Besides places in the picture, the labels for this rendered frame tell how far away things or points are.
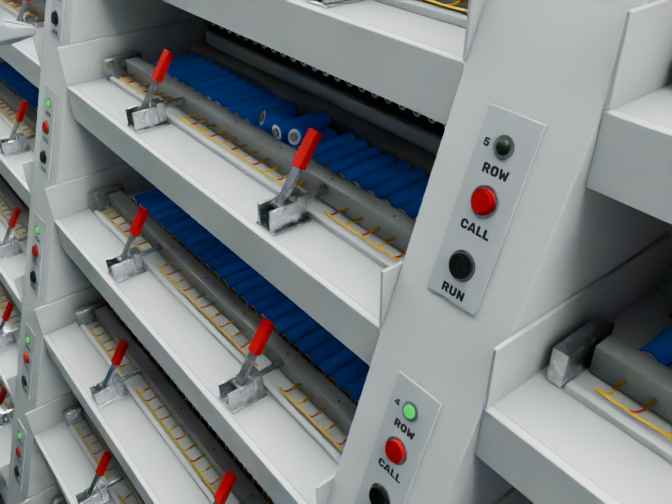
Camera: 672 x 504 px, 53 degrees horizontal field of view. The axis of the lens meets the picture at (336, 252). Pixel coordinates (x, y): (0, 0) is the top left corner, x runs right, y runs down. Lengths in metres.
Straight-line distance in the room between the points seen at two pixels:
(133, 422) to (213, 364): 0.24
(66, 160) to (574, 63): 0.74
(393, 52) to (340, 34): 0.06
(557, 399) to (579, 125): 0.17
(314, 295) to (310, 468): 0.17
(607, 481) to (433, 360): 0.12
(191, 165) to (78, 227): 0.32
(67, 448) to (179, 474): 0.35
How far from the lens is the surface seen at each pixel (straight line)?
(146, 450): 0.90
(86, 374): 1.02
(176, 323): 0.78
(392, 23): 0.50
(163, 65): 0.79
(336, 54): 0.52
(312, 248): 0.56
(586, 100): 0.38
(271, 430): 0.65
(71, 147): 0.99
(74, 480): 1.14
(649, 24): 0.38
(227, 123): 0.74
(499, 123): 0.41
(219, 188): 0.66
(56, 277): 1.06
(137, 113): 0.79
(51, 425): 1.22
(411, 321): 0.46
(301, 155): 0.58
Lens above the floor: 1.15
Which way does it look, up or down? 22 degrees down
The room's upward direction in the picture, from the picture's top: 15 degrees clockwise
